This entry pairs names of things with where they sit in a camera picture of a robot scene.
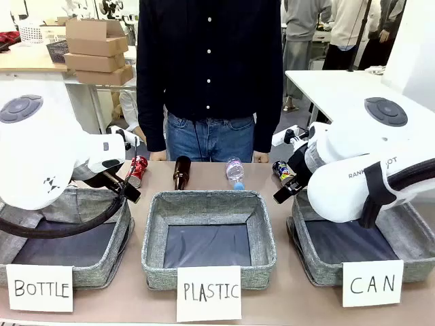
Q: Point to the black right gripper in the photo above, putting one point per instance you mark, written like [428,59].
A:
[300,169]

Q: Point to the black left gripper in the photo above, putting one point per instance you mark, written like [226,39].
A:
[105,181]

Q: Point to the crushed red soda can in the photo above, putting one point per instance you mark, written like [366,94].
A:
[137,171]

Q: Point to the crushed dark blue soda can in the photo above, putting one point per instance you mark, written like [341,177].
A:
[280,169]

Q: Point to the clear bottle with blue cap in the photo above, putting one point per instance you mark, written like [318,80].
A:
[235,171]

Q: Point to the brown glass bottle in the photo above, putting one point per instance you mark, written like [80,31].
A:
[181,171]

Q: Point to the person's left forearm dark sleeve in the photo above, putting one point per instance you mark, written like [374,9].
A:
[268,119]

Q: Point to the person's right forearm dark sleeve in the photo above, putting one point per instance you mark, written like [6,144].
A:
[151,119]

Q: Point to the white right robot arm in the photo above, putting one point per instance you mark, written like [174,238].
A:
[357,149]

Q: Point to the grey fabric basket labelled plastic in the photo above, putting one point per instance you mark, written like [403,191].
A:
[156,237]

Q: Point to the grey fabric basket labelled can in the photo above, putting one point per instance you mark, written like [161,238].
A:
[316,268]

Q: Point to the grey fabric basket labelled bottle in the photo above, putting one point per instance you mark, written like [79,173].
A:
[102,271]

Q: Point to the white paper sign CAN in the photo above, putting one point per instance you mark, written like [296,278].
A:
[372,283]

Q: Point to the dark plastic mesh basket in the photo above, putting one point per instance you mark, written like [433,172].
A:
[57,51]

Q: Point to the low white plastic basket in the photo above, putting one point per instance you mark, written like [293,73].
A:
[54,34]

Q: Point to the tall white laundry basket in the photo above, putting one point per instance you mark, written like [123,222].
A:
[30,30]

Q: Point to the person's left hand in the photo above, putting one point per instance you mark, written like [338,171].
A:
[261,157]

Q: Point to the person's right hand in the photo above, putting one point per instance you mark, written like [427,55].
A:
[158,156]

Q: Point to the crouching person in white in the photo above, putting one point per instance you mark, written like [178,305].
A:
[128,107]

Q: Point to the white table with legs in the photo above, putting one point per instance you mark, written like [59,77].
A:
[93,98]

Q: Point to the closed flat cardboard box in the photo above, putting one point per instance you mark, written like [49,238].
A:
[103,77]
[95,62]

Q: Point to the white paper sign PLASTIC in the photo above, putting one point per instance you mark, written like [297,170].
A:
[209,293]

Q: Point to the white paper sign BOTTLE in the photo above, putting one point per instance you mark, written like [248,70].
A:
[40,288]

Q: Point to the person in dark shirt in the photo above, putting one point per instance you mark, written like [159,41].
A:
[209,68]

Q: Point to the open cardboard box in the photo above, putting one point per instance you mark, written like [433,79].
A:
[95,39]

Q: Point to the bystander in grey clothes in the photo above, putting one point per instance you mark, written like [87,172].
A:
[302,34]

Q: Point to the wooden background table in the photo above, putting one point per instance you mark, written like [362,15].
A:
[30,61]

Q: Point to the bystander in white sweater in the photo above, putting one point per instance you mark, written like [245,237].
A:
[350,30]

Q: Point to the black stand pole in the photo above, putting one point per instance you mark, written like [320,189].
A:
[360,34]

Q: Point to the bystander in dark jacket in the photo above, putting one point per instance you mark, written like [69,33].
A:
[391,34]

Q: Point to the red cloth item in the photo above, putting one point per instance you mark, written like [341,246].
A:
[8,39]

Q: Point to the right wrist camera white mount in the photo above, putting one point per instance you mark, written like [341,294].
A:
[282,137]

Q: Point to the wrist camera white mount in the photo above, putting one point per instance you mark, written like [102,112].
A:
[117,130]
[282,137]

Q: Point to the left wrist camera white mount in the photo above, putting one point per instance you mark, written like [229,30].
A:
[117,130]

